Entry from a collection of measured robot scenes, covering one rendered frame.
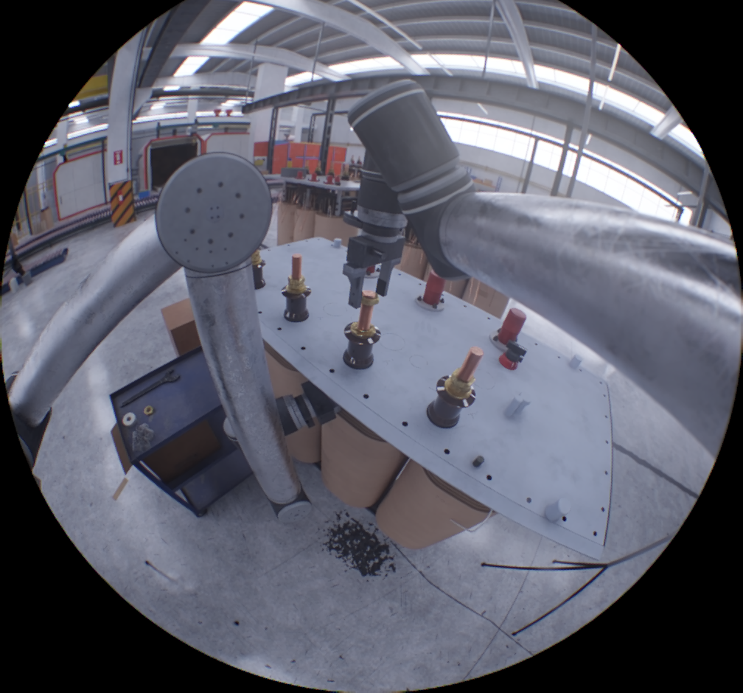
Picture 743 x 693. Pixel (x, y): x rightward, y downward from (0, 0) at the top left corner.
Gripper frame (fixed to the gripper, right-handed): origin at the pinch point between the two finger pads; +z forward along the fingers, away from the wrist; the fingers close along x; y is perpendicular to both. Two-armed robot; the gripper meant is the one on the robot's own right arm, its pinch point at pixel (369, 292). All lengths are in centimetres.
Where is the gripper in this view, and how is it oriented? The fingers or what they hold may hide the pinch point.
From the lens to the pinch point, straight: 60.4
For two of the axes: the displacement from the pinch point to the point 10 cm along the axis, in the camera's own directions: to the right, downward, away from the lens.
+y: 7.4, 4.7, -4.8
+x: 6.5, -3.5, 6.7
